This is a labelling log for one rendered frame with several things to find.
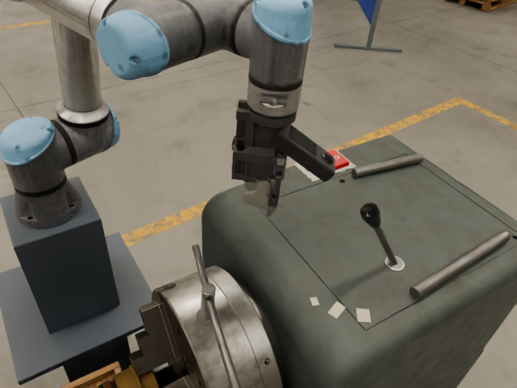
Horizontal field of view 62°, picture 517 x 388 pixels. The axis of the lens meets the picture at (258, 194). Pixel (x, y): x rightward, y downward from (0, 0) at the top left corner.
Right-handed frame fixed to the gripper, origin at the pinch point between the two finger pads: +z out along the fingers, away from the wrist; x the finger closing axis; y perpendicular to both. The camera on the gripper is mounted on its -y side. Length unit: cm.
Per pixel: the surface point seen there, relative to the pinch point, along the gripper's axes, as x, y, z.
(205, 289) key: 15.6, 9.0, 3.6
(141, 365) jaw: 19.0, 19.7, 23.0
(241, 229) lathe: -5.4, 5.4, 11.1
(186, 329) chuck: 17.5, 11.8, 12.1
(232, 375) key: 28.4, 3.2, 3.7
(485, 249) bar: -4.6, -41.7, 7.8
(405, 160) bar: -32.7, -31.3, 8.6
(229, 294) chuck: 9.9, 5.8, 12.0
